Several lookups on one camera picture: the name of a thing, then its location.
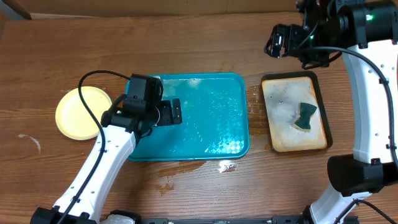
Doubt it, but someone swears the teal plastic serving tray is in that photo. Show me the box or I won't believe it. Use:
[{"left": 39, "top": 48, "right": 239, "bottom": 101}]
[{"left": 129, "top": 73, "right": 249, "bottom": 161}]

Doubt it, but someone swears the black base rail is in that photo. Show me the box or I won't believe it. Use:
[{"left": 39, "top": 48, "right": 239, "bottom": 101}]
[{"left": 137, "top": 215, "right": 310, "bottom": 224}]

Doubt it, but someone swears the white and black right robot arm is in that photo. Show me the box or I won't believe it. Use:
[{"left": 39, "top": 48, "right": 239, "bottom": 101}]
[{"left": 264, "top": 1, "right": 397, "bottom": 223}]

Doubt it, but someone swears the green and yellow sponge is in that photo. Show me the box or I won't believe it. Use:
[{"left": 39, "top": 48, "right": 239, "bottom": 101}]
[{"left": 293, "top": 102, "right": 317, "bottom": 132}]

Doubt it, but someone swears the yellow-green plate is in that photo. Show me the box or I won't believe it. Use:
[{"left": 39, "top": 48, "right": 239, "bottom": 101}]
[{"left": 55, "top": 86, "right": 112, "bottom": 141}]

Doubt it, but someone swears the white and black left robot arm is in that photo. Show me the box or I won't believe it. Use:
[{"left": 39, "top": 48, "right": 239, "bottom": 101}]
[{"left": 30, "top": 74, "right": 182, "bottom": 224}]

